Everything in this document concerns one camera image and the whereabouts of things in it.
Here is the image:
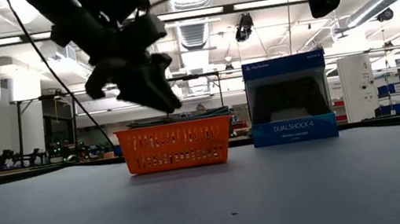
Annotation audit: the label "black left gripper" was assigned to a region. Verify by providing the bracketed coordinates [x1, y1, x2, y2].
[80, 46, 184, 126]

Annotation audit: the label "teal braided USB-C cable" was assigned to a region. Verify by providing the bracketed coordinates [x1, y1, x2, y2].
[124, 105, 233, 132]

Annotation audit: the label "person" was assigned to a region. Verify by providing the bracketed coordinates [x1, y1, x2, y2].
[193, 101, 209, 115]

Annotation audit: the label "orange plastic basket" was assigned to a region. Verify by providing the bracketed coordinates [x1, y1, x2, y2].
[113, 114, 239, 179]

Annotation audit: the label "black ceiling spotlight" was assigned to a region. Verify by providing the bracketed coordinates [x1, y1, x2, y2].
[232, 11, 257, 44]
[375, 6, 396, 24]

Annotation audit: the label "overhead LED light bar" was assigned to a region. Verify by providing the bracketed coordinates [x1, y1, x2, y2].
[0, 0, 311, 49]

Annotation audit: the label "blue DualShock controller box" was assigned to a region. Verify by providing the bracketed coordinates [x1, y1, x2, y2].
[240, 48, 340, 150]

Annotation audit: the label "black background robot arms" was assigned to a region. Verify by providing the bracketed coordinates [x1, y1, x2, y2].
[0, 133, 112, 174]

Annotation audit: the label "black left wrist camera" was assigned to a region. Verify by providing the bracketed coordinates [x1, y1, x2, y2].
[118, 10, 171, 55]

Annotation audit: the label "black metal rack frame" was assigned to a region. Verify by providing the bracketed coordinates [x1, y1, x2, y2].
[167, 70, 227, 124]
[9, 90, 85, 170]

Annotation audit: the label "silver ventilation duct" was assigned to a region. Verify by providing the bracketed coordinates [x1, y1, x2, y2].
[162, 0, 226, 53]

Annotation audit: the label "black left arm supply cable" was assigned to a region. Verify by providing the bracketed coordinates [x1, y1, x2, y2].
[4, 0, 117, 162]

